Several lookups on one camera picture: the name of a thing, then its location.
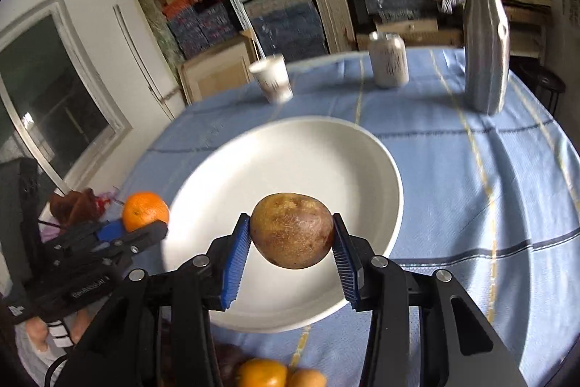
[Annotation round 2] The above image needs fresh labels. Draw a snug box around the orange tangerine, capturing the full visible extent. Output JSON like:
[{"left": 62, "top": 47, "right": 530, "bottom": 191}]
[{"left": 121, "top": 192, "right": 170, "bottom": 233}]

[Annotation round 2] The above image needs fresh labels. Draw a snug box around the brown yellow round fruit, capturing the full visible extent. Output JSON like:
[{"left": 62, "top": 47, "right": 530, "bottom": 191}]
[{"left": 250, "top": 193, "right": 334, "bottom": 270}]

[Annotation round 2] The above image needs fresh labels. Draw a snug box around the small yellow orange fruit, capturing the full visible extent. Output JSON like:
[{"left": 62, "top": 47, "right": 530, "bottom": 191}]
[{"left": 287, "top": 369, "right": 327, "bottom": 387}]

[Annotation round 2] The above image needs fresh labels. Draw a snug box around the brown plush toy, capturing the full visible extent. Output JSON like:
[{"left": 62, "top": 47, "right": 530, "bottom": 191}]
[{"left": 49, "top": 189, "right": 104, "bottom": 227}]

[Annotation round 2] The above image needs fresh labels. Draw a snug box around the white oval plate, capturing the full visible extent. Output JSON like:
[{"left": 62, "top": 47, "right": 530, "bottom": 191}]
[{"left": 162, "top": 117, "right": 404, "bottom": 333}]

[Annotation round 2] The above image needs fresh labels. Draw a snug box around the white paper cup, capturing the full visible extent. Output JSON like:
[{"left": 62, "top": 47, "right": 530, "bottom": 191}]
[{"left": 249, "top": 54, "right": 293, "bottom": 104}]

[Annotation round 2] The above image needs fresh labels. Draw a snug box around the beige framed panel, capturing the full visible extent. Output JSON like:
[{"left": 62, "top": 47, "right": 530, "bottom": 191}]
[{"left": 179, "top": 35, "right": 258, "bottom": 104}]

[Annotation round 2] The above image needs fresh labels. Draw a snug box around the white drink can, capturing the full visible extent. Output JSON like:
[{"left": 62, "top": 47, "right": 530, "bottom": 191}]
[{"left": 369, "top": 32, "right": 409, "bottom": 88}]

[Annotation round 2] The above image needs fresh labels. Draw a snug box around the silver bottle vase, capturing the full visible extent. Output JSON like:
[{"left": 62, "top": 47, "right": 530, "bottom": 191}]
[{"left": 464, "top": 0, "right": 510, "bottom": 115}]

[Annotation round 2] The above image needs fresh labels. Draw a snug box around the window with white frame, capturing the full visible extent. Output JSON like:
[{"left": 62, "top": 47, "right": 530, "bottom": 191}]
[{"left": 1, "top": 0, "right": 132, "bottom": 193}]

